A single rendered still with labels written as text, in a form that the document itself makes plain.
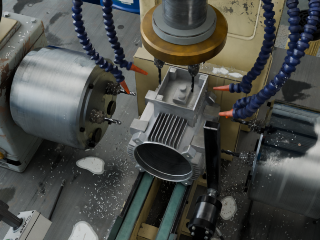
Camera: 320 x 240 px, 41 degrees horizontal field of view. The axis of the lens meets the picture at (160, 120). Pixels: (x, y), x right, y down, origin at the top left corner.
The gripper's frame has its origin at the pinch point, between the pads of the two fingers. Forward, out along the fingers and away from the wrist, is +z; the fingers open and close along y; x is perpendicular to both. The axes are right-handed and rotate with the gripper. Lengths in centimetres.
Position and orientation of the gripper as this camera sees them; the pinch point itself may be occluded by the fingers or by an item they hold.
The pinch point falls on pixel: (4, 215)
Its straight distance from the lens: 96.9
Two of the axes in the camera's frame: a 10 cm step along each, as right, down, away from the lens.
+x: -7.1, 2.0, 6.7
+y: 3.3, -7.5, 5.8
